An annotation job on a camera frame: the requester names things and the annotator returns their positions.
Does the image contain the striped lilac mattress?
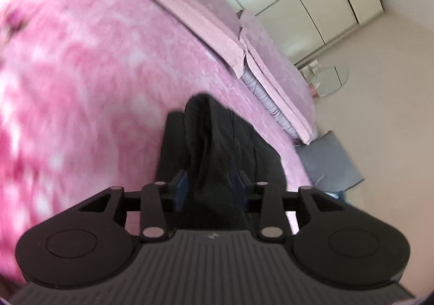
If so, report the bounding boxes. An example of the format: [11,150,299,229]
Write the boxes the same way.
[240,65,301,140]

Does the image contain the round mirror on floor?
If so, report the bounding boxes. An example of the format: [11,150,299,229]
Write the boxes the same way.
[306,65,350,98]

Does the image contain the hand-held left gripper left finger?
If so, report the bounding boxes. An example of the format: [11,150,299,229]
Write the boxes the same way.
[77,171,189,243]

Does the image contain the pink mottled blanket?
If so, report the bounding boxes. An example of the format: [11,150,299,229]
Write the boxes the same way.
[0,0,317,294]

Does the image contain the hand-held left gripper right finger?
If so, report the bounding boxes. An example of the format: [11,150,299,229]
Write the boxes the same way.
[235,171,347,242]

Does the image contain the grey cushion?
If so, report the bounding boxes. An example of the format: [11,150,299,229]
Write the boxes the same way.
[294,131,365,192]

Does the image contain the black pants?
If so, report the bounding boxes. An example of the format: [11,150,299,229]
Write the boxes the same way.
[157,93,289,236]

